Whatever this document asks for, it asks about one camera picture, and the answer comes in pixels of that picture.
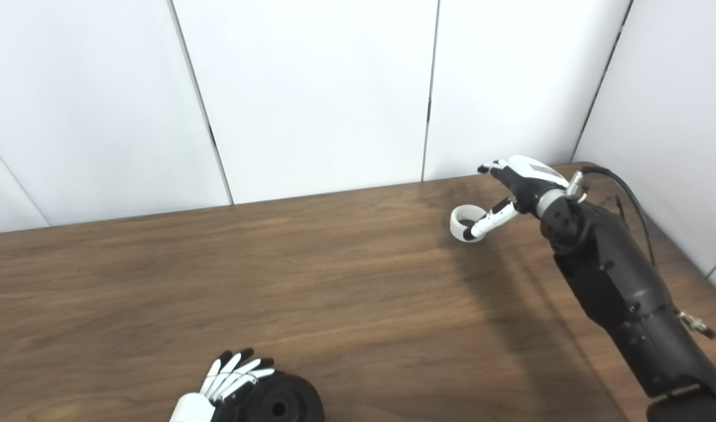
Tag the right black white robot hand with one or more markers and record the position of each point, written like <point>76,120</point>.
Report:
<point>530,181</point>

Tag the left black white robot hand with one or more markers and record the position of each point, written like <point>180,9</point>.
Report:
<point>190,410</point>

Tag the round black plastic part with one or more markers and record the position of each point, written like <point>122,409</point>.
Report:
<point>302,398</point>

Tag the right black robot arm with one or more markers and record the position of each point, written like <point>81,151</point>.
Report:
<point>616,275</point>

